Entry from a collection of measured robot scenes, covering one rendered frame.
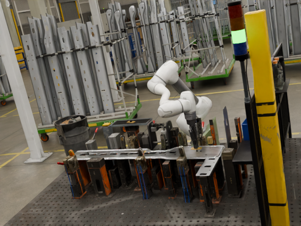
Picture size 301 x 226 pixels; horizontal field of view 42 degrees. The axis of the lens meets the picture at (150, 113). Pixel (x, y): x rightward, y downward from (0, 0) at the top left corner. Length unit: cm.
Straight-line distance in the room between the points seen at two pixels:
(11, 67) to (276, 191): 502
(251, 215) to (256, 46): 115
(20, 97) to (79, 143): 136
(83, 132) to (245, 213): 364
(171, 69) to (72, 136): 286
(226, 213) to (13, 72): 466
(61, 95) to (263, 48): 601
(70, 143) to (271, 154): 403
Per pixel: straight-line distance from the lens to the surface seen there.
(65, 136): 594
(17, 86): 669
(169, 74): 339
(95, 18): 961
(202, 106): 376
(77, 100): 772
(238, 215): 278
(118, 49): 1114
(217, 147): 310
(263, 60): 222
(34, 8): 1066
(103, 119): 729
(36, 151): 693
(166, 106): 284
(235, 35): 208
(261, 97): 227
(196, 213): 287
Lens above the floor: 216
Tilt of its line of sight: 15 degrees down
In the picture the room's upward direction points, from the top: 12 degrees counter-clockwise
